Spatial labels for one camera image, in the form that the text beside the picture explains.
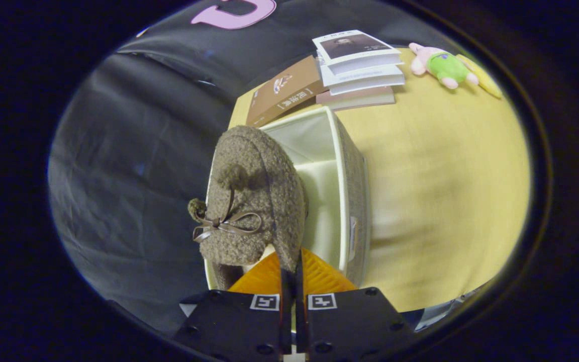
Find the white portrait cover book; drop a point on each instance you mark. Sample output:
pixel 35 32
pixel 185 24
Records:
pixel 350 48

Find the grey fabric storage box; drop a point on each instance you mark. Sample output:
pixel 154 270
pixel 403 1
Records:
pixel 329 201

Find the black backdrop cloth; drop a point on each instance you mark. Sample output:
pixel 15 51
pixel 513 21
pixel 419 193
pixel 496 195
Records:
pixel 118 176

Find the mauve book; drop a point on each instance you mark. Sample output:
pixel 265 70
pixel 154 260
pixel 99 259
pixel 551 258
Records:
pixel 360 98

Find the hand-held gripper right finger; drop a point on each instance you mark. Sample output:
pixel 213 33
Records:
pixel 355 327

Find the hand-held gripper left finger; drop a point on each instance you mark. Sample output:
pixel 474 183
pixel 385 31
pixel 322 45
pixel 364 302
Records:
pixel 239 327

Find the brown fuzzy shoe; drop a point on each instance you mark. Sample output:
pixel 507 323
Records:
pixel 254 156

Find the plain white book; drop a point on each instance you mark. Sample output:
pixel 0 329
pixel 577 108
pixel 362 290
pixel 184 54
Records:
pixel 370 86
pixel 365 76

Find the brown cover book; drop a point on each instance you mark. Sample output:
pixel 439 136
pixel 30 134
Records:
pixel 269 108

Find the yellow plush toy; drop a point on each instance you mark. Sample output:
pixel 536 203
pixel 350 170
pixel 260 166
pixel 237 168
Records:
pixel 488 85

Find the pink and green plush toy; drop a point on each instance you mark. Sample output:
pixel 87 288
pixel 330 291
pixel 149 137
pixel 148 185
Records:
pixel 445 68

